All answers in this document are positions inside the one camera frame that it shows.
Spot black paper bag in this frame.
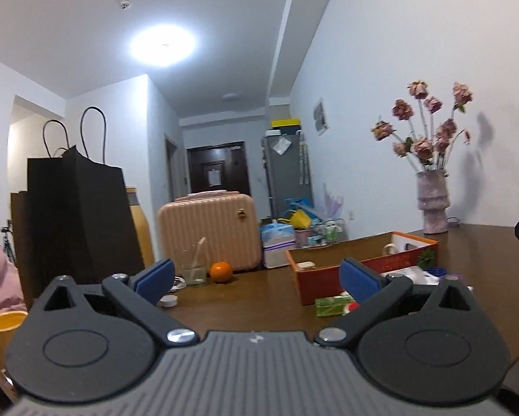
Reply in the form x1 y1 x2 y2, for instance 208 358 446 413
26 106 146 301

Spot yellow thermos jug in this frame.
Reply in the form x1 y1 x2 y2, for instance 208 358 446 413
125 186 155 269

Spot orange cardboard box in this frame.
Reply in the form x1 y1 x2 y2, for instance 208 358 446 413
285 231 439 306

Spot green tissue packet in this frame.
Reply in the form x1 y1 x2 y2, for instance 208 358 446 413
314 295 356 317

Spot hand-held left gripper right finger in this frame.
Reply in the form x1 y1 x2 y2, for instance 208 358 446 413
313 258 481 349

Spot pale pink textured vase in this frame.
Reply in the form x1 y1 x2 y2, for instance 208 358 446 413
416 170 452 235

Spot clear glass jars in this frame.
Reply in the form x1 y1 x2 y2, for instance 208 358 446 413
315 221 345 244

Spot clear glass with straw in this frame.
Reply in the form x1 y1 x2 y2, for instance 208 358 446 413
175 237 208 286

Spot black tripod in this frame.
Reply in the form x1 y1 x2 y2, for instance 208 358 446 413
0 220 18 266

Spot dried pink flower bouquet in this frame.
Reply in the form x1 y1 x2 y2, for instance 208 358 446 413
370 80 475 175

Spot pink ribbed suitcase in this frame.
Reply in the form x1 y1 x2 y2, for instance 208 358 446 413
157 191 262 275

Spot round ceiling light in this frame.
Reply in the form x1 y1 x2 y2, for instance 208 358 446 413
129 25 198 68

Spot grey refrigerator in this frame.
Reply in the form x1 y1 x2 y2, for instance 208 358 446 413
261 130 314 220

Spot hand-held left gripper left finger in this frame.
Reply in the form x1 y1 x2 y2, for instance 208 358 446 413
27 259 200 348

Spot white flat packet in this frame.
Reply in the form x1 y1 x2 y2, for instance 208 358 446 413
385 266 438 287

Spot dark brown door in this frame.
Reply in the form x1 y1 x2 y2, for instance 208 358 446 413
187 141 252 198

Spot orange fruit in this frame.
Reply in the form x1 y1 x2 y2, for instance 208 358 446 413
209 261 233 284

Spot wall electrical panel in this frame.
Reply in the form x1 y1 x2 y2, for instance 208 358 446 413
313 97 330 135

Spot yellow mug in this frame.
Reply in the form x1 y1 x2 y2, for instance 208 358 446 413
0 310 28 370

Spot white purple storage box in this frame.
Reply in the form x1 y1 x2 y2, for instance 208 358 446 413
261 240 297 270

